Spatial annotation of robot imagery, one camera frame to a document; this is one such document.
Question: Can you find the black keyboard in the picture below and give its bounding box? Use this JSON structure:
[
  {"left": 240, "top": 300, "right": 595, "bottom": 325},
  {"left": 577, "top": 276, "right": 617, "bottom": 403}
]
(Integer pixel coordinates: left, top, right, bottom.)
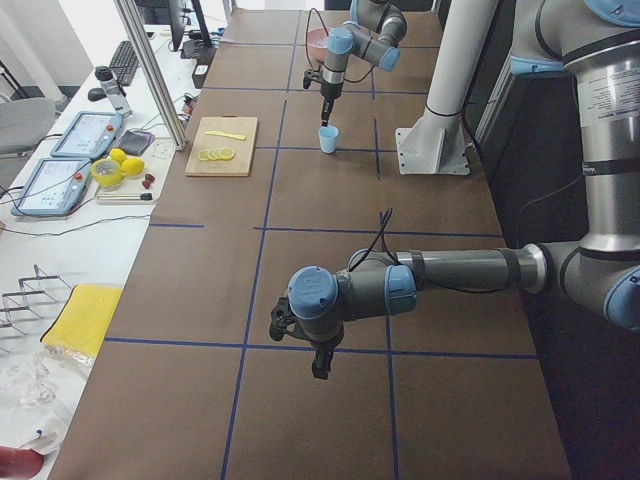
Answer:
[{"left": 109, "top": 40, "right": 139, "bottom": 86}]

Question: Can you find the teach pendant tablet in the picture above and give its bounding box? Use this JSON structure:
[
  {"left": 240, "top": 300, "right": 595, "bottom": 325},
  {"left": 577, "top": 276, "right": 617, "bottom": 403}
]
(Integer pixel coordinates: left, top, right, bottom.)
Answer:
[
  {"left": 11, "top": 158, "right": 92, "bottom": 217},
  {"left": 51, "top": 111, "right": 124, "bottom": 160}
]

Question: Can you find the yellow cloth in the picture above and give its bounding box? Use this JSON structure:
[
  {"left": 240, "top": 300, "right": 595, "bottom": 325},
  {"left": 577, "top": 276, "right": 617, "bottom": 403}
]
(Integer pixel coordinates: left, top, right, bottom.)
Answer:
[{"left": 40, "top": 284, "right": 122, "bottom": 359}]

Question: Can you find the aluminium frame post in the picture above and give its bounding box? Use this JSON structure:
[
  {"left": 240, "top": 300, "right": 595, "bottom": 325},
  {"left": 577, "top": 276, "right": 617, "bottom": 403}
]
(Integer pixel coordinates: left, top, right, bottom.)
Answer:
[{"left": 114, "top": 0, "right": 188, "bottom": 151}]

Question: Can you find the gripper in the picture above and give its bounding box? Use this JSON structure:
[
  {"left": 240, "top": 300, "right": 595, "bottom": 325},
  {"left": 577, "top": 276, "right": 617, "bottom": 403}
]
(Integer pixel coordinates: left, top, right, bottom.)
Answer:
[
  {"left": 321, "top": 81, "right": 343, "bottom": 127},
  {"left": 304, "top": 329, "right": 344, "bottom": 380}
]

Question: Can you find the black monitor stand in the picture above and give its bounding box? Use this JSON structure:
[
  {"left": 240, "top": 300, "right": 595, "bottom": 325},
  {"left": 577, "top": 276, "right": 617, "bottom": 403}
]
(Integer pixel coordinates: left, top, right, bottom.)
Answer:
[{"left": 167, "top": 0, "right": 215, "bottom": 59}]

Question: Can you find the pink bowl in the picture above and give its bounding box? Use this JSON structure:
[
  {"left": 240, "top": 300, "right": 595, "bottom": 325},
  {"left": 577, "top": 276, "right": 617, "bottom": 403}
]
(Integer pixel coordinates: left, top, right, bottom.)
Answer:
[{"left": 306, "top": 27, "right": 328, "bottom": 64}]

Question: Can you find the water bottle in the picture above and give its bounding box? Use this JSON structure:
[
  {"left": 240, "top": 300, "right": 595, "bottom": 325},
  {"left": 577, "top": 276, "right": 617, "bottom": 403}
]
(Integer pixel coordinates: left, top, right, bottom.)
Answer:
[{"left": 94, "top": 66, "right": 132, "bottom": 117}]

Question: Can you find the wire rack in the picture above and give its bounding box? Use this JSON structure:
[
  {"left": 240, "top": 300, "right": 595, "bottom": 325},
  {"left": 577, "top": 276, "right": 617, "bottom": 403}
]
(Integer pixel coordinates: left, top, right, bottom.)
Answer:
[{"left": 1, "top": 264, "right": 73, "bottom": 356}]

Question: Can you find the computer mouse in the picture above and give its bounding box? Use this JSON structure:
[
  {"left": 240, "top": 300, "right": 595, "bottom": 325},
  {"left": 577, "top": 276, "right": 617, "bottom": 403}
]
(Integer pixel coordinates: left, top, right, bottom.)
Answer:
[{"left": 87, "top": 88, "right": 106, "bottom": 102}]

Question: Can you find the light blue cup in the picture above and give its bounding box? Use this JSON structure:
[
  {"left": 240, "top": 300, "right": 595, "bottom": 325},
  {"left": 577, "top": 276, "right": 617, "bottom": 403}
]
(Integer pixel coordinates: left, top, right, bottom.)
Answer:
[{"left": 318, "top": 125, "right": 339, "bottom": 154}]

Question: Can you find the yellow lemon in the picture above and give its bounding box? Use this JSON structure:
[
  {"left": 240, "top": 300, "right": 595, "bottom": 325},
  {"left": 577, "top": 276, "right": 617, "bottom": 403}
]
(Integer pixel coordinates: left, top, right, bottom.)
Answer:
[
  {"left": 121, "top": 157, "right": 145, "bottom": 177},
  {"left": 109, "top": 148, "right": 127, "bottom": 164}
]

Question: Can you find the yellow tape roll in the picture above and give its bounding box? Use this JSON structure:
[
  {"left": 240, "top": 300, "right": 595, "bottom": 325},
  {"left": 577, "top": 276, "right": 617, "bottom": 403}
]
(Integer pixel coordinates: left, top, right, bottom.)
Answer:
[{"left": 90, "top": 158, "right": 124, "bottom": 187}]

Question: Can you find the purple grey cloth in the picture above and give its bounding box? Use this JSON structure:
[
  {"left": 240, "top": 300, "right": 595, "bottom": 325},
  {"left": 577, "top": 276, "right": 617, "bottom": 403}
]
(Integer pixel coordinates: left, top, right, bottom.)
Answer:
[{"left": 117, "top": 130, "right": 155, "bottom": 156}]

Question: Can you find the black power strip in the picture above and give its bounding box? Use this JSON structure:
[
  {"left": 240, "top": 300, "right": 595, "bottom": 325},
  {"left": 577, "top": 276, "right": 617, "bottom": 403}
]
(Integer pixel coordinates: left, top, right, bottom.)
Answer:
[{"left": 192, "top": 47, "right": 216, "bottom": 89}]

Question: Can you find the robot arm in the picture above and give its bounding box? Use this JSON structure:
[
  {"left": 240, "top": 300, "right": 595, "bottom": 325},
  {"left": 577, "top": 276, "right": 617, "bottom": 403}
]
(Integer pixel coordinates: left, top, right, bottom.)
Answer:
[
  {"left": 318, "top": 1, "right": 407, "bottom": 126},
  {"left": 269, "top": 1, "right": 639, "bottom": 380}
]

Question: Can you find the clear plastic bag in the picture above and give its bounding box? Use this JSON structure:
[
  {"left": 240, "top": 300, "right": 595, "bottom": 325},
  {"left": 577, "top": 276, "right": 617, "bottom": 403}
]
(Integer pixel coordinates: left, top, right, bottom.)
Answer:
[{"left": 1, "top": 347, "right": 95, "bottom": 455}]

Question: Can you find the white mounting pillar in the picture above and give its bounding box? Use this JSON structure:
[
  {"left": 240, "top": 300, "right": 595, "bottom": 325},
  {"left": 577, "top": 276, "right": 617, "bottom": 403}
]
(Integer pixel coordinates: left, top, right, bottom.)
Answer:
[{"left": 396, "top": 0, "right": 498, "bottom": 176}]

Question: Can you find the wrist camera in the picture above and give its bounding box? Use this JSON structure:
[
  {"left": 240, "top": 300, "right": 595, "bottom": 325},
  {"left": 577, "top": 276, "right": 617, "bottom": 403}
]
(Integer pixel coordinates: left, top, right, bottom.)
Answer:
[
  {"left": 269, "top": 297, "right": 296, "bottom": 342},
  {"left": 303, "top": 69, "right": 324, "bottom": 90}
]

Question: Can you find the wooden cutting board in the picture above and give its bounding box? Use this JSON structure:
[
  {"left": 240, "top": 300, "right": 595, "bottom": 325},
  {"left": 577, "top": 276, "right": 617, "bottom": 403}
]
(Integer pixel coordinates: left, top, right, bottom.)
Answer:
[{"left": 185, "top": 116, "right": 258, "bottom": 177}]

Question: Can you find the yellow plastic knife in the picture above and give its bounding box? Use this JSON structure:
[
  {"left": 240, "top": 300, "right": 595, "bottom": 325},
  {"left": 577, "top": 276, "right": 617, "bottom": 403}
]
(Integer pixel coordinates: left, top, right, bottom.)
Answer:
[{"left": 205, "top": 130, "right": 247, "bottom": 141}]

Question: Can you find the white tray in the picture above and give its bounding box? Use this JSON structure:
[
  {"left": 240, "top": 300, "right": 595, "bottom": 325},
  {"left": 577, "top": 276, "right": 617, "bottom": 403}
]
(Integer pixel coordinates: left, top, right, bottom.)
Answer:
[{"left": 94, "top": 173, "right": 163, "bottom": 205}]

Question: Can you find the red object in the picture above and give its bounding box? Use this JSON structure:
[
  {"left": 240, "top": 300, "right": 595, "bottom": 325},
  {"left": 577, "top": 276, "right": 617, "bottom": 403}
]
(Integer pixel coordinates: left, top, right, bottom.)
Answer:
[{"left": 0, "top": 446, "right": 44, "bottom": 479}]

